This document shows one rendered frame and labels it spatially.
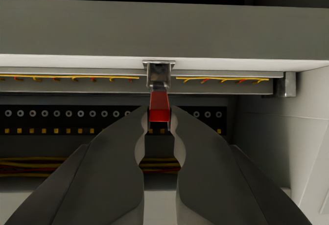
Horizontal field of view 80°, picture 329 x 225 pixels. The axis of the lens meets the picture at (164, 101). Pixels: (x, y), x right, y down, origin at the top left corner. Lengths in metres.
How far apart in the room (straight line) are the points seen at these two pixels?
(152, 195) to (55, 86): 0.17
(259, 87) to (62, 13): 0.21
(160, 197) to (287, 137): 0.17
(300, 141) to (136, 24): 0.21
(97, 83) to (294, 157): 0.24
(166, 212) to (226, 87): 0.16
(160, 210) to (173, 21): 0.20
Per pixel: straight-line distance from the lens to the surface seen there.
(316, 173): 0.27
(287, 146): 0.29
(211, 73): 0.22
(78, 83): 0.25
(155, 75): 0.20
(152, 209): 0.26
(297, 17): 0.21
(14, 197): 0.30
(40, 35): 0.19
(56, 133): 0.39
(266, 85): 0.26
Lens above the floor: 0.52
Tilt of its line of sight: 20 degrees up
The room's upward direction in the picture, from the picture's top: 178 degrees counter-clockwise
